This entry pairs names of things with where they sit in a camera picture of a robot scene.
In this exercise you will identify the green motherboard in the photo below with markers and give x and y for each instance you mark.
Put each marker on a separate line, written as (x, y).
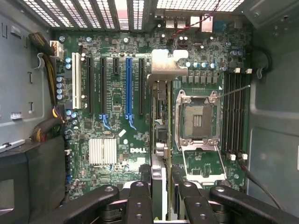
(93, 130)

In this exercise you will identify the metal socket cover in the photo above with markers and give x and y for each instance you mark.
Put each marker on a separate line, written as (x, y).
(205, 177)

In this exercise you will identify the silver USB port block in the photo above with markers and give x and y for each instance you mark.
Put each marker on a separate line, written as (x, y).
(181, 23)
(169, 23)

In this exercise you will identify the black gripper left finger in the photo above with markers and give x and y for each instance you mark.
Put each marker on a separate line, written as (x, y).
(137, 205)

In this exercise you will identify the RAM slot black clips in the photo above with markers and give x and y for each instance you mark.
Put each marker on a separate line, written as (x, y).
(240, 112)
(227, 112)

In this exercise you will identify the metal ethernet port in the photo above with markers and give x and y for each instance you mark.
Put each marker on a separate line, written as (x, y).
(206, 26)

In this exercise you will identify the black expansion slot blue latch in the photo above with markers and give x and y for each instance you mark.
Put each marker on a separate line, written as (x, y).
(103, 86)

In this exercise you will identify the silver chipset heatsink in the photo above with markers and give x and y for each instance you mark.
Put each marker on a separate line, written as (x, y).
(102, 151)

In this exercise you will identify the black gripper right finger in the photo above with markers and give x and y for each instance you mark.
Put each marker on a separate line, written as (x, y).
(196, 206)

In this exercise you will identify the black plastic shroud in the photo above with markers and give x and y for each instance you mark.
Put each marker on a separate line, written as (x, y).
(35, 175)

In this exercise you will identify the open black PC case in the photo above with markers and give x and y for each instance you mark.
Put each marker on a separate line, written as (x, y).
(273, 116)

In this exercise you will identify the short black expansion slot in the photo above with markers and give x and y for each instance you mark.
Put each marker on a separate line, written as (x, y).
(116, 65)

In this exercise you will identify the white power connector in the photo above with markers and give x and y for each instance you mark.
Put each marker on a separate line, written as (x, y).
(57, 49)

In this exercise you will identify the CPU socket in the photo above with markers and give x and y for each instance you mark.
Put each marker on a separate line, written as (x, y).
(198, 121)

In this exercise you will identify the thin metal locking lever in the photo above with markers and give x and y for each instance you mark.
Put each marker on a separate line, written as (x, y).
(233, 91)

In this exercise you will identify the white expansion slot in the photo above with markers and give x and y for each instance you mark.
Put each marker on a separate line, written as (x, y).
(76, 81)

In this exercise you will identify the RAM slot white clips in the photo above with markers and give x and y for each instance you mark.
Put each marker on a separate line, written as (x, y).
(234, 112)
(246, 112)

